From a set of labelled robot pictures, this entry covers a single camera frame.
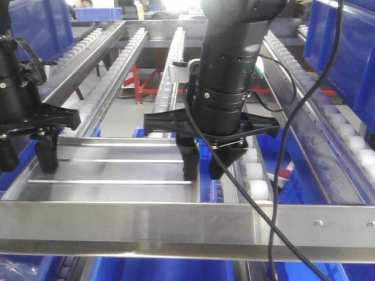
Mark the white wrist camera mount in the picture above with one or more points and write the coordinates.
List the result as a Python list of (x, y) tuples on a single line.
[(180, 71)]

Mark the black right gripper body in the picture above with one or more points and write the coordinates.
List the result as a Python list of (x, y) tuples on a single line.
[(177, 121)]

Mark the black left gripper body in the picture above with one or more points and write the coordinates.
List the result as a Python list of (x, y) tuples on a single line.
[(16, 122)]

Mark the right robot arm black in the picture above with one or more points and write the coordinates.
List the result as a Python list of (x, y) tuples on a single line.
[(215, 97)]

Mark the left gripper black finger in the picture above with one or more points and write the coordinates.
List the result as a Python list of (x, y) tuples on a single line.
[(46, 149)]

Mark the steel front shelf beam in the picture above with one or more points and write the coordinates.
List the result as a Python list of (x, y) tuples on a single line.
[(323, 233)]

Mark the small silver ribbed tray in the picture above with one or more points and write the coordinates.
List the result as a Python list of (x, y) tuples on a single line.
[(109, 169)]

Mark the red metal frame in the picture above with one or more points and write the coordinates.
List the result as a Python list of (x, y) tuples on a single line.
[(145, 75)]

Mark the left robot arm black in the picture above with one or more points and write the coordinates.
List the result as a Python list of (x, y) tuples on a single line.
[(21, 74)]

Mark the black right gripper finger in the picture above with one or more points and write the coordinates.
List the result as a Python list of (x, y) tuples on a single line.
[(228, 153), (190, 155)]

